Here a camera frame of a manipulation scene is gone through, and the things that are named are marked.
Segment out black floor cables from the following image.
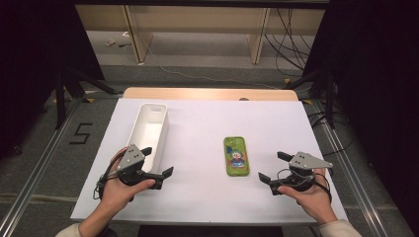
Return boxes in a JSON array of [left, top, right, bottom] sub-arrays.
[[309, 110, 356, 158]]

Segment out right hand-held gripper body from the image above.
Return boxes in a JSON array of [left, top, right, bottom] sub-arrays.
[[269, 151, 334, 197]]

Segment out white table sheet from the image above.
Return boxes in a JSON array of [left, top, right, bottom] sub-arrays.
[[70, 98, 349, 226]]

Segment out person's left hand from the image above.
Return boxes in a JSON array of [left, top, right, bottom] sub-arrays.
[[97, 147, 156, 216]]

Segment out person's right hand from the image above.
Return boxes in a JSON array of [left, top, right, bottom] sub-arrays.
[[277, 167, 339, 225]]

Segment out aluminium floor rail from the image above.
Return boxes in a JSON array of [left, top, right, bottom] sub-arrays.
[[0, 98, 83, 237], [312, 98, 393, 237]]

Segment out dark curtain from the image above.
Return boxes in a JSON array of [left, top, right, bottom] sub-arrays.
[[0, 0, 106, 159], [302, 0, 419, 228]]

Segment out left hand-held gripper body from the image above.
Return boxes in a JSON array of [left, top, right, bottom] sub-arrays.
[[116, 143, 164, 191]]

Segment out left hand-held gripper cable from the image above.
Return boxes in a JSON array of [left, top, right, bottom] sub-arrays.
[[93, 153, 124, 200]]

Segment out white plastic storage box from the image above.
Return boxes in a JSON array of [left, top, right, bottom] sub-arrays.
[[126, 103, 170, 176]]

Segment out black metal stand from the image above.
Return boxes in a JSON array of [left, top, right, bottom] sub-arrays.
[[53, 67, 125, 130], [285, 67, 338, 129]]

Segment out right hand-held gripper cable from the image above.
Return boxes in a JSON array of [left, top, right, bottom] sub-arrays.
[[277, 166, 334, 204]]

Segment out bundle of black cables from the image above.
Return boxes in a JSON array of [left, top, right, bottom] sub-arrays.
[[263, 8, 312, 78]]

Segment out beige wooden shelf unit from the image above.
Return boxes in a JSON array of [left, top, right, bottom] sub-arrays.
[[74, 4, 327, 65]]

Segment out green cartoon phone case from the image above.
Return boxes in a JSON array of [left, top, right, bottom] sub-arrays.
[[223, 136, 251, 178]]

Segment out hand-held gripper cable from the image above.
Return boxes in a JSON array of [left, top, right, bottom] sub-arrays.
[[93, 153, 124, 200], [277, 166, 334, 204]]

